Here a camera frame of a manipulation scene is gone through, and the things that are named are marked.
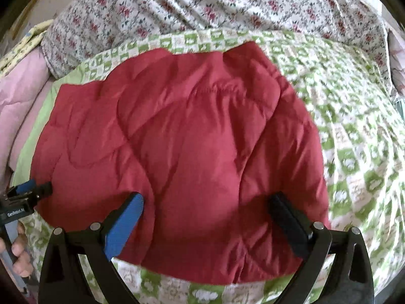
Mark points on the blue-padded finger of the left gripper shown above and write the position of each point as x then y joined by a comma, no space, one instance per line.
22,188

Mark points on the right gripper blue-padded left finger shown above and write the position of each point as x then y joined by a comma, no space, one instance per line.
62,279

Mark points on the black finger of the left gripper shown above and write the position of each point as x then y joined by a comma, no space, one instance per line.
38,192

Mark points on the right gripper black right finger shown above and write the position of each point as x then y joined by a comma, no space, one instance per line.
350,279

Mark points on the red quilted puffer jacket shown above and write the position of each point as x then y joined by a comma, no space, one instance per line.
206,139

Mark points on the person's left hand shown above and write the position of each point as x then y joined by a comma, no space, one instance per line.
23,266

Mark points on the pink quilted blanket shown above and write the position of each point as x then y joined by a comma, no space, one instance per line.
23,92

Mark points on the yellow floral folded blanket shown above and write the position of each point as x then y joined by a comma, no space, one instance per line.
30,41

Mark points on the green white patterned quilt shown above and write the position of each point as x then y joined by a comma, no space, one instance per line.
361,134

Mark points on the floral rose bedsheet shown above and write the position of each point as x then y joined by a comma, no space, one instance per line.
87,27

